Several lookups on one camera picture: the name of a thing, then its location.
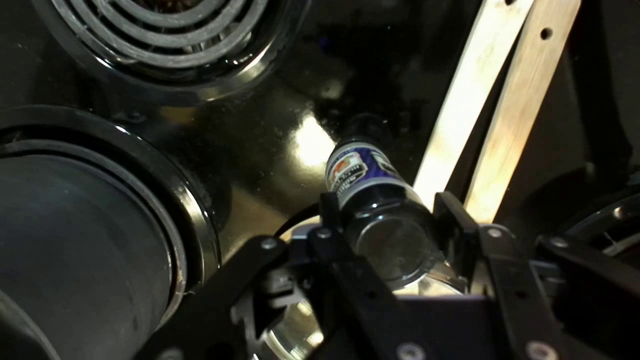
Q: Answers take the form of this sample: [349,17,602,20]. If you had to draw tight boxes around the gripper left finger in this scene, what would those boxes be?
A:
[134,191,432,360]

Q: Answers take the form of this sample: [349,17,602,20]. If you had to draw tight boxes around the dark grey pot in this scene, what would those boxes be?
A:
[0,152,188,360]

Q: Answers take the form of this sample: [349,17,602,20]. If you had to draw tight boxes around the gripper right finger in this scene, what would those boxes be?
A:
[433,191,640,360]

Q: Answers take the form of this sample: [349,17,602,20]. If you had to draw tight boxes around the black stove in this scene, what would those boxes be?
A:
[0,0,640,360]

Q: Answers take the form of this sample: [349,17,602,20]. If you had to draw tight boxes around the grey bottle with blue label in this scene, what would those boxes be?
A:
[324,114,447,292]

